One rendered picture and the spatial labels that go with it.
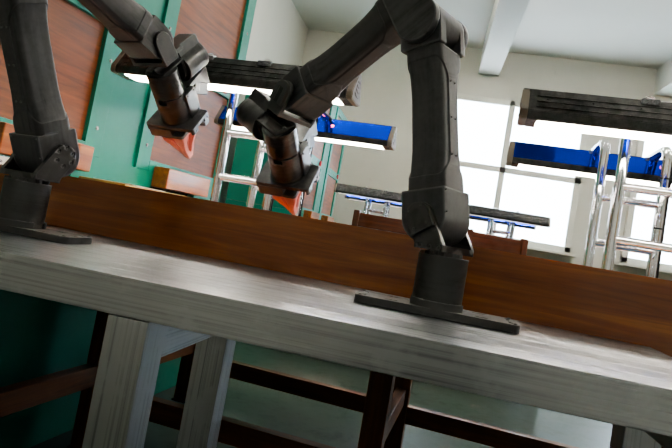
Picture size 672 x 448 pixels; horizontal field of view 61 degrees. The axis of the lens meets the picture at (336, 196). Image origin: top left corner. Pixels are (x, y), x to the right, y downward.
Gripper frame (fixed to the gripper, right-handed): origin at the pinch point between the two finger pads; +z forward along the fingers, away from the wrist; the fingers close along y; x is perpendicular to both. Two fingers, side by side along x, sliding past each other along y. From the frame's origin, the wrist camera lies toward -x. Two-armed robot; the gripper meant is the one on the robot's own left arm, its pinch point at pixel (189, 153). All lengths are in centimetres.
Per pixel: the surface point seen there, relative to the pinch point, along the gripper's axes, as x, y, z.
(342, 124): -66, -10, 40
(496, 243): -177, -67, 206
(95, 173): -20, 50, 32
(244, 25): -124, 51, 39
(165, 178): -40, 45, 52
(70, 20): -35, 52, -7
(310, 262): 21.4, -33.7, -0.5
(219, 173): -21.4, 9.7, 26.0
